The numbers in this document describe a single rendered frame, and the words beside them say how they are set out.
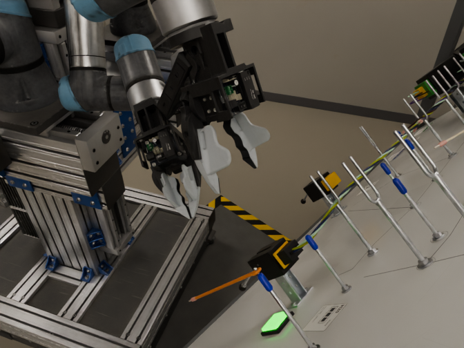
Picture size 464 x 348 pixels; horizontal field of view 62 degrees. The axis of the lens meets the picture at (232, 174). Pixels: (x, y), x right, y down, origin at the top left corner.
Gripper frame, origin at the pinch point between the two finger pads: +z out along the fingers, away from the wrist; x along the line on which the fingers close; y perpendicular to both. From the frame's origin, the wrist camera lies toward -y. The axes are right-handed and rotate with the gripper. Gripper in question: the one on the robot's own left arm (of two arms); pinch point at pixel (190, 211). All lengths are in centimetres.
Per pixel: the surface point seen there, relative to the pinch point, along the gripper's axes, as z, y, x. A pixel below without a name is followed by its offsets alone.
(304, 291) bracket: 18.7, 3.7, 13.6
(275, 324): 21.1, 9.4, 8.7
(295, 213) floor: -13, -163, 16
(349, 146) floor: -50, -214, 69
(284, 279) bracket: 16.2, 5.6, 11.7
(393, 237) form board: 16.0, 5.4, 28.5
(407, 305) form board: 22.0, 23.8, 23.5
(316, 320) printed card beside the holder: 21.8, 14.1, 14.3
